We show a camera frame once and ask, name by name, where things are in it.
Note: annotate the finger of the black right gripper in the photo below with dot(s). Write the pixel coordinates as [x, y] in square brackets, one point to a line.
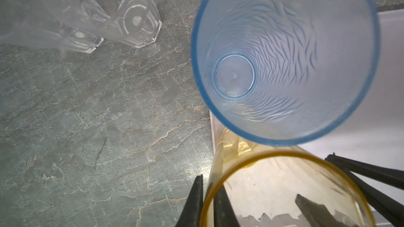
[382, 187]

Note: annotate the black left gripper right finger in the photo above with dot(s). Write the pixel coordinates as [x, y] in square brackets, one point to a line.
[316, 215]

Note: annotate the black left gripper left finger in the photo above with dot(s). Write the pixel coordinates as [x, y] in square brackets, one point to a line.
[191, 214]

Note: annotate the yellow plastic tumbler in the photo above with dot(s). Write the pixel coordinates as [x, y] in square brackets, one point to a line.
[254, 185]

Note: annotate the lilac plastic tray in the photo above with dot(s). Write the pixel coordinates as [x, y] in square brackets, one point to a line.
[374, 134]

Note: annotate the blue frosted plastic tumbler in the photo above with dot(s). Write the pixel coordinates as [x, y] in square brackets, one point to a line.
[284, 72]

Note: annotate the clear faceted glass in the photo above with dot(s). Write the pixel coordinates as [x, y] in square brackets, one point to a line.
[136, 23]
[29, 23]

